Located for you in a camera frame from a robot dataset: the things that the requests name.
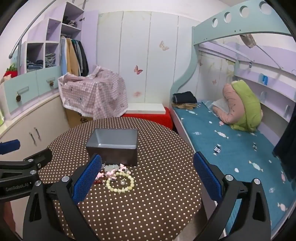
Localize cream bead bracelet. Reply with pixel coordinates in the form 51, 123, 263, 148
105, 171, 135, 194

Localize folded black clothes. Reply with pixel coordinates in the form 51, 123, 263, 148
171, 91, 197, 104

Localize teal drawer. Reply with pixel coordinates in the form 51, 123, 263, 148
36, 66, 61, 95
4, 71, 39, 113

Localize hanging clothes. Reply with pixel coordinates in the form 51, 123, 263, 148
60, 36, 89, 77

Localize pink charm keychain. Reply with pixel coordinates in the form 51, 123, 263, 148
94, 164, 131, 184

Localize pink checkered cloth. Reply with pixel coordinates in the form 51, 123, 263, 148
58, 66, 128, 120

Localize red storage box white lid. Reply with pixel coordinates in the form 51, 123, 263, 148
122, 103, 174, 130

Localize cardboard box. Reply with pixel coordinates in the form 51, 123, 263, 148
65, 109, 93, 128

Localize white jade pendant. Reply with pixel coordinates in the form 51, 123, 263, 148
104, 164, 120, 173

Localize blue patterned mattress sheet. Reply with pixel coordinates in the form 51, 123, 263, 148
174, 103, 295, 236

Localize lilac shelf unit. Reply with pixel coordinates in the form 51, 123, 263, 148
9, 1, 99, 75

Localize grey metal tin box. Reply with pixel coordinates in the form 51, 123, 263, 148
85, 128, 138, 167

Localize brown polka dot tablecloth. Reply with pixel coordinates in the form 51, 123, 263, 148
39, 118, 206, 240

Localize teal bunk bed frame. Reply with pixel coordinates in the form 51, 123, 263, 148
170, 1, 295, 98

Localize pink green plush toy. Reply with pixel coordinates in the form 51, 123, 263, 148
212, 80, 263, 132

